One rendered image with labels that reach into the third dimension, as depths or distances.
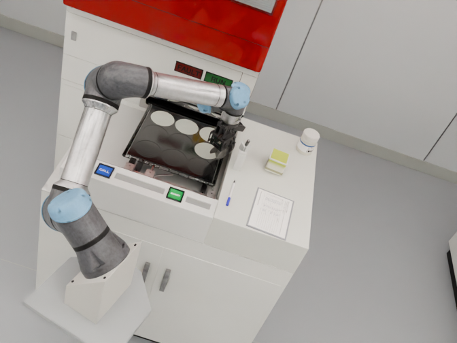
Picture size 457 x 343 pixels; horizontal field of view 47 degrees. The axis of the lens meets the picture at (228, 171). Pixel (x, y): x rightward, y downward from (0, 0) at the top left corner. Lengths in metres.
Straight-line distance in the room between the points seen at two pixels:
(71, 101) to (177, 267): 0.94
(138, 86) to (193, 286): 0.89
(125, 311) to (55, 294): 0.22
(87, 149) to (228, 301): 0.88
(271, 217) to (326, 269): 1.35
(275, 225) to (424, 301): 1.72
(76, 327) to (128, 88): 0.72
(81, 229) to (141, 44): 0.98
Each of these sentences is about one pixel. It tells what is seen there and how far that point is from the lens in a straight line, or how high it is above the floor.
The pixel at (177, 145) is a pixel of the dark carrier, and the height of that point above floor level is 0.90.
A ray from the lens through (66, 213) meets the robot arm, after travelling 1.50.
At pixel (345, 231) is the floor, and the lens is 3.49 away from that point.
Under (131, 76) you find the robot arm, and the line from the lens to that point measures 1.59.
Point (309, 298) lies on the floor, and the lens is 3.04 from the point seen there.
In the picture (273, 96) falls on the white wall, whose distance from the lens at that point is 3.98.
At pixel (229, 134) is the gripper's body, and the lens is 2.04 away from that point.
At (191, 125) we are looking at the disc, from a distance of 2.27.
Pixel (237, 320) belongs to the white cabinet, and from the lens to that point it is 2.26.
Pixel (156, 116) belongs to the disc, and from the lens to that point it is 2.27.
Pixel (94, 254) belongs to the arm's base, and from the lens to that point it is 1.54.
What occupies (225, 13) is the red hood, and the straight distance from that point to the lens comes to 2.04.
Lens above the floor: 2.28
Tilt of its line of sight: 41 degrees down
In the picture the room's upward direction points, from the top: 21 degrees clockwise
